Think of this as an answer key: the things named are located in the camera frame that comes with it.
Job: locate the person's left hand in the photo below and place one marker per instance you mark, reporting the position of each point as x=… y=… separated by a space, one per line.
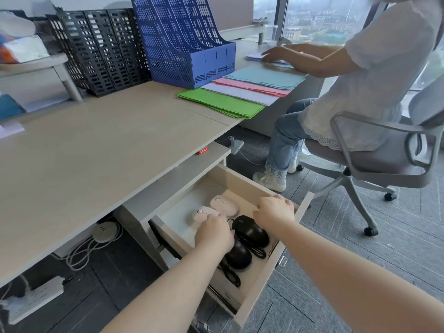
x=215 y=235

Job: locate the person's right hand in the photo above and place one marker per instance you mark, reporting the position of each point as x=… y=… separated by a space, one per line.
x=274 y=214

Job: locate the person's left fingers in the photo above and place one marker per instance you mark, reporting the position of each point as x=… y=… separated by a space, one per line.
x=216 y=220

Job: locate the person's right fingers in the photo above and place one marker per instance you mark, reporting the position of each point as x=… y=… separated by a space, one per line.
x=279 y=201

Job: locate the light wooden drawer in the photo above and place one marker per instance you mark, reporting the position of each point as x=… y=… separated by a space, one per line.
x=256 y=291

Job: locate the person's right forearm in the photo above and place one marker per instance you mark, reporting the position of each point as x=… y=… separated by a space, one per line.
x=347 y=273

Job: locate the person's left forearm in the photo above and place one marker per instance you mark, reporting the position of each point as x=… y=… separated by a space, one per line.
x=166 y=294

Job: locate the pale pink computer mouse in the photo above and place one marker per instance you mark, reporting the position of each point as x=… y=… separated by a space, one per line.
x=225 y=204
x=203 y=214

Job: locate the black computer mouse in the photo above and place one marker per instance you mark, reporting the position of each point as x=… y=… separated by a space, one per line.
x=251 y=230
x=239 y=256

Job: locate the white drawer cabinet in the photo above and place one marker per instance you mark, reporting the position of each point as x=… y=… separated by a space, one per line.
x=187 y=176

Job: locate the white power adapter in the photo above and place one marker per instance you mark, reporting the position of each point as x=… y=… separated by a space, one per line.
x=236 y=145

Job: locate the red tag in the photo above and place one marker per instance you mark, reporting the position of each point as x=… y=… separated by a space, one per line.
x=203 y=150

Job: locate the grey office chair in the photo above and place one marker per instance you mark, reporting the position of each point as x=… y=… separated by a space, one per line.
x=378 y=159

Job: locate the lavender paper stack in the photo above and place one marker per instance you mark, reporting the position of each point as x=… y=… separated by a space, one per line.
x=242 y=95

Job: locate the round white device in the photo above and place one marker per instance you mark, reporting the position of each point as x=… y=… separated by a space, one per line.
x=104 y=232

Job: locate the green paper stack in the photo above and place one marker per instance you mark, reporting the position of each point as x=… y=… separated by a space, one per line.
x=222 y=103

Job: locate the pink paper stack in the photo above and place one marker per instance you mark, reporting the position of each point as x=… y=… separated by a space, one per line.
x=256 y=87

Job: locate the teal paper stack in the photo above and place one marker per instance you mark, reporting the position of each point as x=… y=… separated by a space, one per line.
x=267 y=76

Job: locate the purple paper sheets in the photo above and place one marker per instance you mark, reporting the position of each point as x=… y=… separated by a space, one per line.
x=255 y=57

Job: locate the small white desk device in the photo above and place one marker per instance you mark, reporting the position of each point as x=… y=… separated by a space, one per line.
x=285 y=41

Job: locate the white monitor riser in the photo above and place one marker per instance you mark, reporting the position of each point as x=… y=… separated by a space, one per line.
x=242 y=31
x=41 y=71

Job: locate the blue plastic file rack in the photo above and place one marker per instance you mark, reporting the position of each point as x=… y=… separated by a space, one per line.
x=187 y=45

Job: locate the grey partition panel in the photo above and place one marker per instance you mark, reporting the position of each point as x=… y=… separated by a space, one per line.
x=229 y=12

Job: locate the white power strip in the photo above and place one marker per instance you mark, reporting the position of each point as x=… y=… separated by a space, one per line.
x=33 y=300

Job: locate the black plastic file rack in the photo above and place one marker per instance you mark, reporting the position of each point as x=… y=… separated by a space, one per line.
x=100 y=51

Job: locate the white paper sheet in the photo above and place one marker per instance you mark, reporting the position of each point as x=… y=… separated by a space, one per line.
x=10 y=130

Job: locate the blue folder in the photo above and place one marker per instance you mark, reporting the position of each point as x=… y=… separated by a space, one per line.
x=10 y=107

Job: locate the tissue pack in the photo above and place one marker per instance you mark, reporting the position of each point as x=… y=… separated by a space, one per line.
x=24 y=48

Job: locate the white plastic bag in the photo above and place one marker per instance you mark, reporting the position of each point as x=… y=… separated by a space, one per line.
x=15 y=24

